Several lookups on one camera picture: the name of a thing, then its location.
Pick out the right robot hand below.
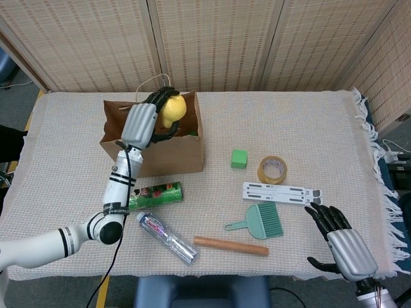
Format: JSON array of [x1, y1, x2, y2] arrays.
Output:
[[304, 202, 380, 283]]

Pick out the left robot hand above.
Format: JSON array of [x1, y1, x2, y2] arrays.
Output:
[[120, 85, 182, 150]]

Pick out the yellow toy pear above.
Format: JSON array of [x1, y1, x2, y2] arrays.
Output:
[[159, 93, 188, 129]]

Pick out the green chip canister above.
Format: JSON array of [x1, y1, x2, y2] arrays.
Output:
[[128, 181, 184, 211]]

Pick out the clear plastic water bottle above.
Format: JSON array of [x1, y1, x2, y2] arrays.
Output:
[[137, 211, 200, 267]]

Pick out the brown paper bag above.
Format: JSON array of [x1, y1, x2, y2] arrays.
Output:
[[99, 73, 205, 178]]

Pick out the green hand brush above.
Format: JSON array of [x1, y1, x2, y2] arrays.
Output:
[[224, 201, 284, 241]]

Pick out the black box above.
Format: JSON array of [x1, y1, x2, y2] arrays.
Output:
[[387, 162, 411, 193]]

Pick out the yellowish packing tape roll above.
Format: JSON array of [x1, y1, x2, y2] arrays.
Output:
[[256, 155, 288, 185]]

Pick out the wooden rolling pin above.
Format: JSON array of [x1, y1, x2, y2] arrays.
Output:
[[193, 236, 270, 257]]

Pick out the bamboo folding screen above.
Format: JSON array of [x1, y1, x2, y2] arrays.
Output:
[[0, 0, 411, 132]]

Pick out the black cloth item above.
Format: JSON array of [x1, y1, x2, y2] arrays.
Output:
[[0, 124, 28, 163]]

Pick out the beige woven tablecloth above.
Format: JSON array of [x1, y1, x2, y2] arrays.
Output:
[[0, 87, 410, 282]]

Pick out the blue container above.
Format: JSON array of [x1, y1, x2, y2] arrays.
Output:
[[0, 47, 17, 84]]

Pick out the white plastic bracket plate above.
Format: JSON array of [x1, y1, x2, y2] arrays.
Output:
[[241, 182, 324, 206]]

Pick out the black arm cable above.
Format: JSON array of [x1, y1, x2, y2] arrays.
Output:
[[85, 141, 134, 308]]

